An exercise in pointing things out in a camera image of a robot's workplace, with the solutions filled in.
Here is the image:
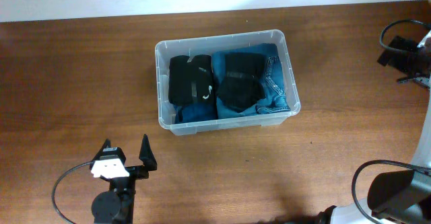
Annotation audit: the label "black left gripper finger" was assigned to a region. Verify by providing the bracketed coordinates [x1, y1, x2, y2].
[92, 139, 111, 161]
[139, 134, 158, 171]

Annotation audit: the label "dark blue taped knit garment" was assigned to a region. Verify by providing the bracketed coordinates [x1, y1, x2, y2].
[174, 103, 218, 124]

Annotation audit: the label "large black garment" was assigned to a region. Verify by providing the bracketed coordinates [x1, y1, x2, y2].
[168, 54, 215, 106]

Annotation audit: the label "small black garment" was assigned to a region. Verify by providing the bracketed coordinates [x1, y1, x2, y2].
[217, 52, 265, 112]

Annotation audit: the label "medium blue jeans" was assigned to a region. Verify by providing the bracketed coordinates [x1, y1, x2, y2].
[211, 43, 290, 119]

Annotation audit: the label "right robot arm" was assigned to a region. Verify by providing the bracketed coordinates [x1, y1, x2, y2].
[279, 110, 430, 224]

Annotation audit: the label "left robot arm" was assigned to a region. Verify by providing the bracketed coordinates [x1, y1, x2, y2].
[90, 139, 149, 224]

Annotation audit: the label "clear plastic storage bin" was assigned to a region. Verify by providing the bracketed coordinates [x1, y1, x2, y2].
[155, 29, 301, 136]

